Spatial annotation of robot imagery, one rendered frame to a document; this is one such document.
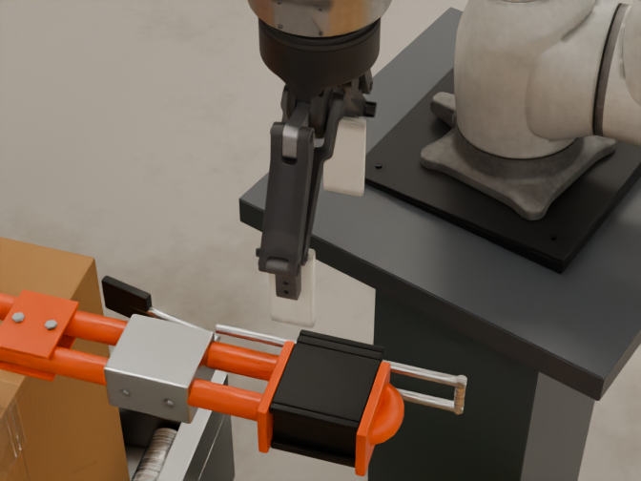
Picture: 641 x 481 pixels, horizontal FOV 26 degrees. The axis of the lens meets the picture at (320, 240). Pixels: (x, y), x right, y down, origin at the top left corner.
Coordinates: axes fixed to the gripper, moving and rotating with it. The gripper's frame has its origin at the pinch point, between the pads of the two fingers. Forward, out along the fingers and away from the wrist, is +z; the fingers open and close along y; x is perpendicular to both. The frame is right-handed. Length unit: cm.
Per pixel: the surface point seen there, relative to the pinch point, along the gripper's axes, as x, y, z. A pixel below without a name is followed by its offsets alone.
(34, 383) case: -28.1, -4.0, 29.1
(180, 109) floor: -73, -151, 122
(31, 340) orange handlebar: -22.1, 4.2, 12.5
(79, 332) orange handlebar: -19.4, 1.5, 13.8
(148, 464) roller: -28, -24, 67
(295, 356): -1.6, 1.1, 11.6
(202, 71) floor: -73, -165, 122
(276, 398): -1.9, 5.4, 11.6
